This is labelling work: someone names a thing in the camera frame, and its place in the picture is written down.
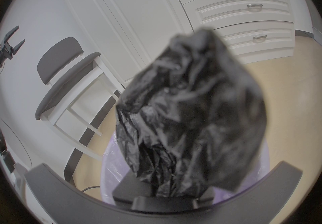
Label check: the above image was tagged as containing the white wardrobe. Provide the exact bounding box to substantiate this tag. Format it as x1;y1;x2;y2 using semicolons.
62;0;295;88

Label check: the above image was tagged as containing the white trash bin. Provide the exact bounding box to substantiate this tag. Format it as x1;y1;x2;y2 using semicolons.
101;131;271;206

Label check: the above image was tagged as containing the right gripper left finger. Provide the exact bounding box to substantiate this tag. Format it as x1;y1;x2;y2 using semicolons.
112;175;164;212

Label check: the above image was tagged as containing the white chair grey seat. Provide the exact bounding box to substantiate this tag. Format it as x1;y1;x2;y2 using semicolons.
35;37;126;162

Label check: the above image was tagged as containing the black plastic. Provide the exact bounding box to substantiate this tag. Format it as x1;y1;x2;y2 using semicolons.
115;27;267;198

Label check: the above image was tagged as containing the black cable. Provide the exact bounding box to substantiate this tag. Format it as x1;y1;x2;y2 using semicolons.
82;185;101;193

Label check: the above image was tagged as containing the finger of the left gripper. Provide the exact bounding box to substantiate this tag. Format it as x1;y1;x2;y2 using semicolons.
12;39;26;56
4;26;20;45

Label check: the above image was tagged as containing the purple plastic bag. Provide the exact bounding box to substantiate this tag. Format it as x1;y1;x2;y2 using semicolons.
101;131;271;206

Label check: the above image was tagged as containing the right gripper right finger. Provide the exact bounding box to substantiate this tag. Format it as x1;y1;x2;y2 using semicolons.
164;186;216;212

